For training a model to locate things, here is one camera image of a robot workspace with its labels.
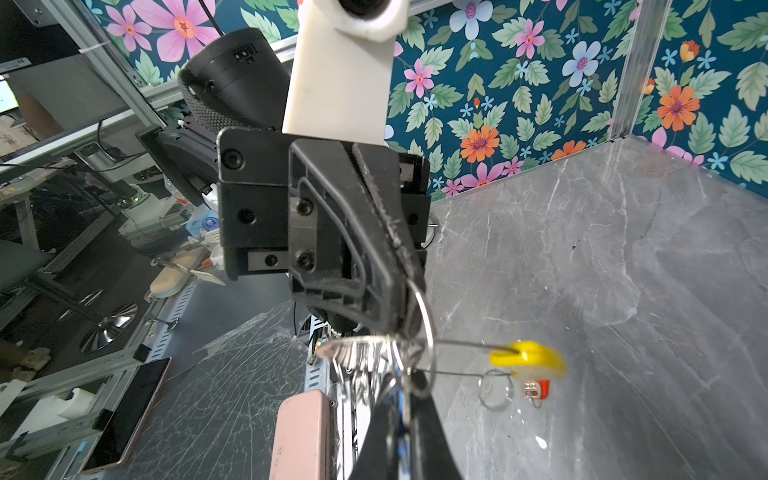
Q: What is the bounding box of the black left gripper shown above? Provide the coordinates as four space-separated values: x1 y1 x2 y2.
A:
217 127 431 336

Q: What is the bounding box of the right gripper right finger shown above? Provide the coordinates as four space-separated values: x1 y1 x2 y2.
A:
409 394 462 480

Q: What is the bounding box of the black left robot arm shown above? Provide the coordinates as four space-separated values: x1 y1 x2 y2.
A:
139 28 431 338

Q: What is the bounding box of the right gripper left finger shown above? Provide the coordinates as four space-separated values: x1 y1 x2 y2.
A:
356 384 411 480

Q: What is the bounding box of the black smartphone on bench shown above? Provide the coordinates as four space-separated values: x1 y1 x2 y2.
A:
81 358 172 475

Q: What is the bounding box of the pink box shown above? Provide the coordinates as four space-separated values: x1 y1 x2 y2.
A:
269 390 331 480

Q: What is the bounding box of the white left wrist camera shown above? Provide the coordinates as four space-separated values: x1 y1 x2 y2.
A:
282 0 410 146

